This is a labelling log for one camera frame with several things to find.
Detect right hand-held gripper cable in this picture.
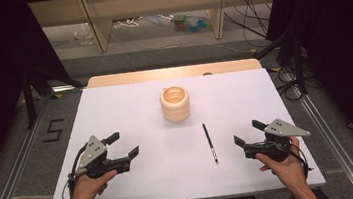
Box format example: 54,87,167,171
283,140,315,181

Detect person's right hand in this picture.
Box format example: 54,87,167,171
254,134,309,195

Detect beige wooden shelf unit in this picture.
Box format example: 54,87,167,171
28,0,287,61

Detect coiled black floor cable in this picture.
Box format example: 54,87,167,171
273,66,317,104

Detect black pen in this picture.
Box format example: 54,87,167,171
201,121,220,165

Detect cream ribbed pen holder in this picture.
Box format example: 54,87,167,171
158,84,193,125

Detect bundle of black cables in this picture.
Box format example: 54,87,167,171
222,0,276,45

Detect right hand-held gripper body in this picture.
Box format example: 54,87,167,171
241,115,314,166

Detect white rope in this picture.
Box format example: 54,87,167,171
112,16,144,31

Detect wooden table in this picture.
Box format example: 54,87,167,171
85,57,264,90

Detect colourful plastic toys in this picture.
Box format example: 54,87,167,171
171,9,213,36

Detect clear plastic bag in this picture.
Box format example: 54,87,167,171
72,21,97,48

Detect hand-held gripper cable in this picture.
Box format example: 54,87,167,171
56,143,95,199
283,140,315,181

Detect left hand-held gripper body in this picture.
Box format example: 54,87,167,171
70,130,133,181

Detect left hand-held gripper cable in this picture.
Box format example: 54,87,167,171
56,143,95,199

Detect black metal stand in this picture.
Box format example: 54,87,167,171
19,60,89,131
251,29,310,101

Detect person's left hand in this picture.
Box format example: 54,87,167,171
66,169,121,199

